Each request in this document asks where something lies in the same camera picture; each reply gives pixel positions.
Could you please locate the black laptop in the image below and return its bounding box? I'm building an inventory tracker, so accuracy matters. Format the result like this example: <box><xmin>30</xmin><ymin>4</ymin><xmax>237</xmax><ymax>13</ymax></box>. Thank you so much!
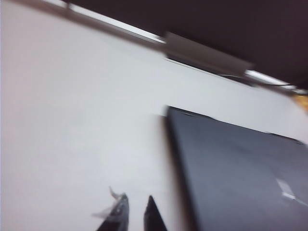
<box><xmin>163</xmin><ymin>104</ymin><xmax>308</xmax><ymax>231</ymax></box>

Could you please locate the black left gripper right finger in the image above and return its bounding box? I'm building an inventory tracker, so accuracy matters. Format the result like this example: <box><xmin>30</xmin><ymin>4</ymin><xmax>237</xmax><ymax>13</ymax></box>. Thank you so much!
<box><xmin>143</xmin><ymin>195</ymin><xmax>168</xmax><ymax>231</ymax></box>

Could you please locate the yellow cloth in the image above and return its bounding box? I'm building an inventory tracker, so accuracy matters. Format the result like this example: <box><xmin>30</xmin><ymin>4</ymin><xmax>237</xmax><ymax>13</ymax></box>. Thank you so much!
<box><xmin>292</xmin><ymin>93</ymin><xmax>308</xmax><ymax>110</ymax></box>

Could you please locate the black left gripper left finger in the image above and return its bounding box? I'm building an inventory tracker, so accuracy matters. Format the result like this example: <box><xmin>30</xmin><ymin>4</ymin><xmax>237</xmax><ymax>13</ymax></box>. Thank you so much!
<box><xmin>96</xmin><ymin>192</ymin><xmax>131</xmax><ymax>231</ymax></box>

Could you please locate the clear tape strip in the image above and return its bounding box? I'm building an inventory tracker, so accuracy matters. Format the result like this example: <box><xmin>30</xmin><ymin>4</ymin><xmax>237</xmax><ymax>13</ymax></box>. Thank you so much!
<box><xmin>90</xmin><ymin>185</ymin><xmax>126</xmax><ymax>218</ymax></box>

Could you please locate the grey desk divider panel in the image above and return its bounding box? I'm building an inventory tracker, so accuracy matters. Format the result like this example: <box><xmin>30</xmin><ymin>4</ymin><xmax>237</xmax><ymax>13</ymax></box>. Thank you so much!
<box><xmin>64</xmin><ymin>0</ymin><xmax>308</xmax><ymax>91</ymax></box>

